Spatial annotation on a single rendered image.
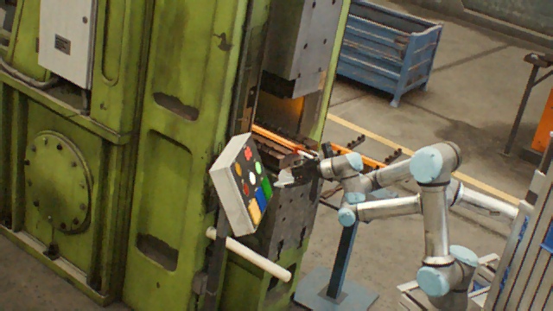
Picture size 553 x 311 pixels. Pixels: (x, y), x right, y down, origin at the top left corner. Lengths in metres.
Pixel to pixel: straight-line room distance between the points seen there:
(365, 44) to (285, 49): 4.12
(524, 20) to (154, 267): 8.15
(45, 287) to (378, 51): 4.23
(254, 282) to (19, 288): 1.19
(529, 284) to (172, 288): 1.64
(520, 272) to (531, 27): 8.23
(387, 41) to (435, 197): 4.55
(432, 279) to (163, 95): 1.43
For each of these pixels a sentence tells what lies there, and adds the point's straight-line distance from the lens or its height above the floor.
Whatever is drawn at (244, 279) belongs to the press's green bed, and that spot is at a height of 0.30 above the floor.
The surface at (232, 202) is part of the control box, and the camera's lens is 2.74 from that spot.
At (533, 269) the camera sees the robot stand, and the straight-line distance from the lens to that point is 2.83.
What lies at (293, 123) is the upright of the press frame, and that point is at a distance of 3.67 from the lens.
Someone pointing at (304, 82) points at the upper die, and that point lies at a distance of 3.24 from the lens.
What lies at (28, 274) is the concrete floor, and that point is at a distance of 4.09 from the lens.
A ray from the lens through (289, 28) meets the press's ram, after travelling 3.09.
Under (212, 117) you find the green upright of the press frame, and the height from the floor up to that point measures 1.19.
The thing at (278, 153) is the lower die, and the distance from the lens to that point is 3.37.
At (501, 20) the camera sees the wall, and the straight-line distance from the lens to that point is 11.06.
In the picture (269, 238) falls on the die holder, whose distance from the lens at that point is 3.45.
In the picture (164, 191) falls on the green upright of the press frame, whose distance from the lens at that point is 3.48.
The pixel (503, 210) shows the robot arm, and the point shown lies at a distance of 3.30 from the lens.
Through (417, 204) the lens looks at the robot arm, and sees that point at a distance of 3.12.
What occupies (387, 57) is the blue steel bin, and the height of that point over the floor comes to 0.43.
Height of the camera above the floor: 2.41
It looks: 25 degrees down
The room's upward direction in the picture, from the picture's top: 11 degrees clockwise
